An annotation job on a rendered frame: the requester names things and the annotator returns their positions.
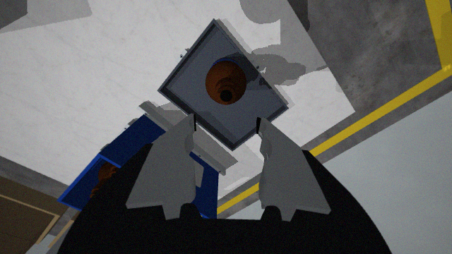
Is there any brown bottle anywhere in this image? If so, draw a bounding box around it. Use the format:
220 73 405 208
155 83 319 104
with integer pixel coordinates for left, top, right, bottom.
109 165 119 177
90 162 113 198
206 58 246 105

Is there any dark blue box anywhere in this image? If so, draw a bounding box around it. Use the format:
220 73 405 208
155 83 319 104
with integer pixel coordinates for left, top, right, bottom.
70 115 219 219

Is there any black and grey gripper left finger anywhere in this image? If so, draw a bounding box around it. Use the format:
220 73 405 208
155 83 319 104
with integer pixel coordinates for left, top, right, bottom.
57 114 196 254

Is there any dark grey square tray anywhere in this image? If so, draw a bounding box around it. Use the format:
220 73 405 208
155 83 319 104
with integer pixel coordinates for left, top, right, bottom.
157 19 288 151

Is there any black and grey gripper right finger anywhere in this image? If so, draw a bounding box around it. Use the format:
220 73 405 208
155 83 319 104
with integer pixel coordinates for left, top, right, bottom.
256 117 392 254

